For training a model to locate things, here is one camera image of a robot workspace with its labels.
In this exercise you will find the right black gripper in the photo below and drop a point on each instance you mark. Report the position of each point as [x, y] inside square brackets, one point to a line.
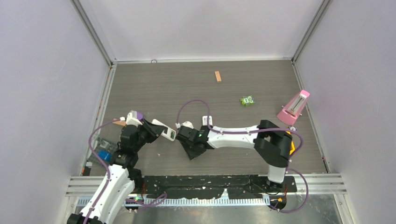
[191, 153]

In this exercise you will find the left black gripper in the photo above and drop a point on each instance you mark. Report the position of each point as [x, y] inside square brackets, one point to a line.
[154, 131]

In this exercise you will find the large white remote control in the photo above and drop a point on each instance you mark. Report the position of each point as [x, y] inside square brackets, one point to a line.
[168, 132]

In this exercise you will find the small white remote control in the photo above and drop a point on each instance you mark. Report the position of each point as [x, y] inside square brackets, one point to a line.
[207, 121]

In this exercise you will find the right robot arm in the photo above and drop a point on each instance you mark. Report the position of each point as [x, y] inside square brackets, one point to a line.
[271, 142]

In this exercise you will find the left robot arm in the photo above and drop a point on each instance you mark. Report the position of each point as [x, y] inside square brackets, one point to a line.
[121, 177]

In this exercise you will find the small wooden block left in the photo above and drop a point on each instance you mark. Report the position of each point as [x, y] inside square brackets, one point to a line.
[119, 122]

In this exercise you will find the grey lego baseplate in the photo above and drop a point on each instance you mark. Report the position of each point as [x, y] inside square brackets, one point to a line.
[100, 144]

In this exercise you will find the blue lego brick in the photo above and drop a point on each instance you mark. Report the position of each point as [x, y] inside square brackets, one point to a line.
[105, 156]

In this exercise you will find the green monster cube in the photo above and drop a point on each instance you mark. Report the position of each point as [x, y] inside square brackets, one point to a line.
[247, 100]

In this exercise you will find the pink metronome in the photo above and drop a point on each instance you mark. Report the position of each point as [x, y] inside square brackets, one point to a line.
[292, 110]

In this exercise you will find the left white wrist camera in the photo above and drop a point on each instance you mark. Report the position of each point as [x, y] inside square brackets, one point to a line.
[131, 120]

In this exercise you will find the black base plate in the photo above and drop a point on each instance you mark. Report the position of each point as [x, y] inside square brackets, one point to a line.
[213, 186]

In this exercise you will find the yellow triangle frame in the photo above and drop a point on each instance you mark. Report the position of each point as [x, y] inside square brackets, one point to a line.
[292, 148]

